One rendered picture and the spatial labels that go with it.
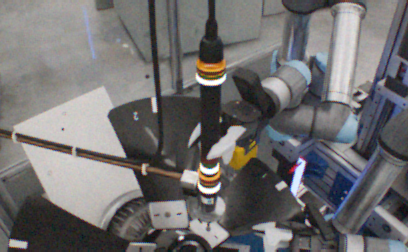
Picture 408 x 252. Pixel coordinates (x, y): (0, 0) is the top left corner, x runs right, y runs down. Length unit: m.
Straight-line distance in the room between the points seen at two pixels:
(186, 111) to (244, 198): 0.28
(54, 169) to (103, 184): 0.13
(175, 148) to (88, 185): 0.30
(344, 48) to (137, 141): 0.54
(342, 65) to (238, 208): 0.43
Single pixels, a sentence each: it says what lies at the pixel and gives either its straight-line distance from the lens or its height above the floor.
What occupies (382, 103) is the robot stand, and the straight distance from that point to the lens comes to 1.35.
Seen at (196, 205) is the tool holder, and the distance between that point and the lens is 0.76.
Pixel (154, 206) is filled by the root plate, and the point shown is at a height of 1.25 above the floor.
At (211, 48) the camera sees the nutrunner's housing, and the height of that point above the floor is 1.67.
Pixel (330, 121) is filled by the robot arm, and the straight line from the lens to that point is 0.86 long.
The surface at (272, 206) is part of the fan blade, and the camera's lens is 0.92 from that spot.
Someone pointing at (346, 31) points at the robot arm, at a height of 1.53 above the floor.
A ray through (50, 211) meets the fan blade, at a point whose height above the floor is 1.40.
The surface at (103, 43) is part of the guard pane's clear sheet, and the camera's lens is 1.28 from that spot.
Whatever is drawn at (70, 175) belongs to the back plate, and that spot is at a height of 1.23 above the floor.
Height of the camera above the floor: 1.91
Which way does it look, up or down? 42 degrees down
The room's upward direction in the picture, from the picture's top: straight up
